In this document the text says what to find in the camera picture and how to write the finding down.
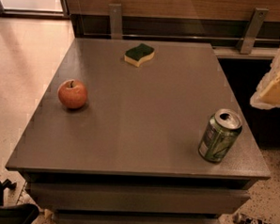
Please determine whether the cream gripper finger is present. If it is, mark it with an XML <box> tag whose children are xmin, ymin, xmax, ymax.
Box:
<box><xmin>250</xmin><ymin>48</ymin><xmax>280</xmax><ymax>109</ymax></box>

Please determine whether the green soda can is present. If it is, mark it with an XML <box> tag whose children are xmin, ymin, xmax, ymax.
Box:
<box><xmin>198</xmin><ymin>109</ymin><xmax>242</xmax><ymax>163</ymax></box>

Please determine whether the green and yellow sponge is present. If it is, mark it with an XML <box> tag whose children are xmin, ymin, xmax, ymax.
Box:
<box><xmin>124</xmin><ymin>43</ymin><xmax>155</xmax><ymax>68</ymax></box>

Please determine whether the grey drawer cabinet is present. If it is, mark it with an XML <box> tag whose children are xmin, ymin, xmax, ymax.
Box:
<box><xmin>7</xmin><ymin>39</ymin><xmax>271</xmax><ymax>224</ymax></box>

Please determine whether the red apple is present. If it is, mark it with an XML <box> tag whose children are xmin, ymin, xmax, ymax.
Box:
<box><xmin>57</xmin><ymin>79</ymin><xmax>88</xmax><ymax>109</ymax></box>

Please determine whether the black chair base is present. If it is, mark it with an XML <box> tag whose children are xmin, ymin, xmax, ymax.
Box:
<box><xmin>0</xmin><ymin>180</ymin><xmax>39</xmax><ymax>224</ymax></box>

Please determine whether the right metal wall bracket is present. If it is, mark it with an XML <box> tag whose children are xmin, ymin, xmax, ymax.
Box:
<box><xmin>237</xmin><ymin>8</ymin><xmax>269</xmax><ymax>55</ymax></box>

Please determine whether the metal wall bracket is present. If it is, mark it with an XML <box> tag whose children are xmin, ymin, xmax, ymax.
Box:
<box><xmin>237</xmin><ymin>8</ymin><xmax>269</xmax><ymax>55</ymax></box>
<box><xmin>109</xmin><ymin>3</ymin><xmax>123</xmax><ymax>40</ymax></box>

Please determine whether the left metal wall bracket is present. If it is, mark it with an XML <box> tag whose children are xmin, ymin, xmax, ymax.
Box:
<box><xmin>109</xmin><ymin>3</ymin><xmax>123</xmax><ymax>40</ymax></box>

